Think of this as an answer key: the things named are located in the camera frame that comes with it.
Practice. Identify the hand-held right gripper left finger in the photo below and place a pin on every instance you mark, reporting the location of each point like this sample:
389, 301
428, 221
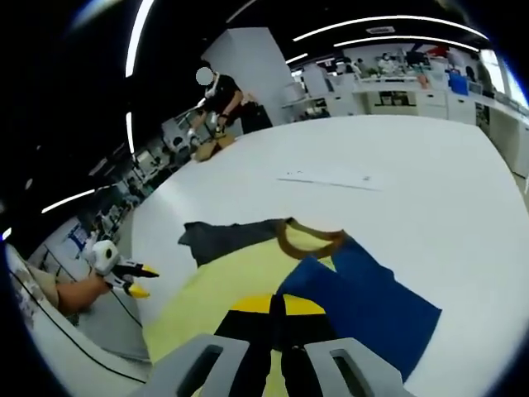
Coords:
248, 322

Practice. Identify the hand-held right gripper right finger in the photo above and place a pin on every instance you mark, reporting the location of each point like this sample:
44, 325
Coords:
306, 326

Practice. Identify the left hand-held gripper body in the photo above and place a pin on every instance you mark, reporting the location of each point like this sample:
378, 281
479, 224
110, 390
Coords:
103, 256

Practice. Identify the yellow garment blue grey sleeves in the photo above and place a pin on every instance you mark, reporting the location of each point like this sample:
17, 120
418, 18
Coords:
372, 297

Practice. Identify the brown garment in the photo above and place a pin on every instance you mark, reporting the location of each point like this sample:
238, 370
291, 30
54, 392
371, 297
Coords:
213, 149

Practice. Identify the person's left hand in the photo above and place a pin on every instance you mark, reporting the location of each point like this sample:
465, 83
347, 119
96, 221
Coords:
93, 289

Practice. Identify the ceiling light strip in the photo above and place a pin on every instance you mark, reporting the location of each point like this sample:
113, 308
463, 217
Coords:
129, 132
388, 17
296, 58
396, 38
135, 37
68, 201

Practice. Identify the person's white printed shirt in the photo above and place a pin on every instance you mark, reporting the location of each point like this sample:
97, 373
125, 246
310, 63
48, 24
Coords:
62, 360

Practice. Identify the white square pillar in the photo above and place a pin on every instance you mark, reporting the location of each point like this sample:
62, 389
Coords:
256, 66

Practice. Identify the white cabinet counter row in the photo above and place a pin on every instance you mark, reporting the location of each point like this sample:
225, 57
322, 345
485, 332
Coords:
430, 101

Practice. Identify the white side counter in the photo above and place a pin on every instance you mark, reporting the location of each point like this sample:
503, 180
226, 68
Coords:
508, 128

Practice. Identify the blue container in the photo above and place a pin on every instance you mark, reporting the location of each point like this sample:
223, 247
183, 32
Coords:
458, 84

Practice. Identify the ceiling air vent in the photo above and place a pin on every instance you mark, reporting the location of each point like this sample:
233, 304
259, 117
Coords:
380, 30

